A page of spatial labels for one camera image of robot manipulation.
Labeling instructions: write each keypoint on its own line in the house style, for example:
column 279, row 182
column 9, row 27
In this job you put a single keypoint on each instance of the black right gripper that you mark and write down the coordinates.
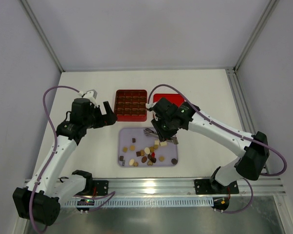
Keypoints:
column 164, row 130

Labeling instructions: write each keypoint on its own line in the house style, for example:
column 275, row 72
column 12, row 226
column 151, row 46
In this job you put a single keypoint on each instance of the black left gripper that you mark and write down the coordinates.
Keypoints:
column 100, row 118

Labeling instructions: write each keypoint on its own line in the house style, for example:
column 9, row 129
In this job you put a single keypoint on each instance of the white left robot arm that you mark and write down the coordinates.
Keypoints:
column 40, row 200

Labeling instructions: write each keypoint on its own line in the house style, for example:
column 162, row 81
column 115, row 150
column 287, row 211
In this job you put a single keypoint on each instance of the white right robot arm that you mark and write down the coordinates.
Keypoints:
column 249, row 149

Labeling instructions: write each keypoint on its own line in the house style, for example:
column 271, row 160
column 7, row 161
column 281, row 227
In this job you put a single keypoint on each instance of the red chocolate box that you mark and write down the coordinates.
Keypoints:
column 130, row 105

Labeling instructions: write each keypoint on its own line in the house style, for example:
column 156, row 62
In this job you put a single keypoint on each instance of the white rectangular chocolate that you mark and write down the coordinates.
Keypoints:
column 163, row 143

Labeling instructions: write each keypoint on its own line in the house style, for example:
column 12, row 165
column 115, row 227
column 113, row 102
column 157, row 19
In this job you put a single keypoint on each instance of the dark round chocolate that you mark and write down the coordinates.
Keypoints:
column 174, row 161

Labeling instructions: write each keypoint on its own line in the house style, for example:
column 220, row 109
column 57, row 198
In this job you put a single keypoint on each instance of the brown leaf chocolate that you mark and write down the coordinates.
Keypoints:
column 144, row 159

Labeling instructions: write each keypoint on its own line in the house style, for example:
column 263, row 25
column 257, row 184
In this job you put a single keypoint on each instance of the white swirl oval chocolate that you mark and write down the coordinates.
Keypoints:
column 131, row 162

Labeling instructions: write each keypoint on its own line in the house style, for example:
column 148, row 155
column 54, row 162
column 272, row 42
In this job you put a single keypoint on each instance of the tan heart chocolate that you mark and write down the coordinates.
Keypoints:
column 150, row 163

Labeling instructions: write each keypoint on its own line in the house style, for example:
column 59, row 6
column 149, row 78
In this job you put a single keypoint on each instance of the red box lid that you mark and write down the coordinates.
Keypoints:
column 176, row 99

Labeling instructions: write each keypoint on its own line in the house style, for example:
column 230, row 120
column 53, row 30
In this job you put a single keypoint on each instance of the lilac plastic tray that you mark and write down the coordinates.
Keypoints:
column 140, row 147

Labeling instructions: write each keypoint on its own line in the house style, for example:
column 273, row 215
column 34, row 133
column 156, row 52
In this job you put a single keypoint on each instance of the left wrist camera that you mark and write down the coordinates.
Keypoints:
column 90, row 95

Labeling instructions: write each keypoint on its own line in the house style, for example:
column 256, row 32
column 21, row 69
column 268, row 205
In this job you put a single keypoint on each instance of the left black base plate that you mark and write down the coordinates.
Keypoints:
column 100, row 187

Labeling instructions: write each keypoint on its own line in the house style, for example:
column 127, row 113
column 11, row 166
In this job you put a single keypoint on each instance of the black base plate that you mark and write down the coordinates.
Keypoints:
column 204, row 187
column 100, row 187

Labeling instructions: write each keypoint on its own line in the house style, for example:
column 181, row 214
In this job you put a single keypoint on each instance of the aluminium mounting rail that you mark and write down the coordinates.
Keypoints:
column 184, row 185

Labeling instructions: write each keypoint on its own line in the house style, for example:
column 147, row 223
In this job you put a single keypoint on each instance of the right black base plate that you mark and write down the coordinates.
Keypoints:
column 204, row 187

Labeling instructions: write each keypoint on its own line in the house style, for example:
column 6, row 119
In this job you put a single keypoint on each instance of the slotted cable duct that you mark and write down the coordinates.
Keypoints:
column 140, row 202

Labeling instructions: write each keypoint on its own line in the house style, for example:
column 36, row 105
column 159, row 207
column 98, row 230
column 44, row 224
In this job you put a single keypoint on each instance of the aluminium frame left post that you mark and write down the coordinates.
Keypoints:
column 41, row 34

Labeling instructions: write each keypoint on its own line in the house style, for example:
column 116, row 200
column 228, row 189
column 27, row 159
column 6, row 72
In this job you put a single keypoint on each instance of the aluminium frame post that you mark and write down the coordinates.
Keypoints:
column 41, row 34
column 262, row 21

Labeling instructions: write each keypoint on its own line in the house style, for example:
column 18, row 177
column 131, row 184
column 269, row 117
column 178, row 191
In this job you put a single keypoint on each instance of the aluminium frame right post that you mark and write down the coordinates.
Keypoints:
column 262, row 21

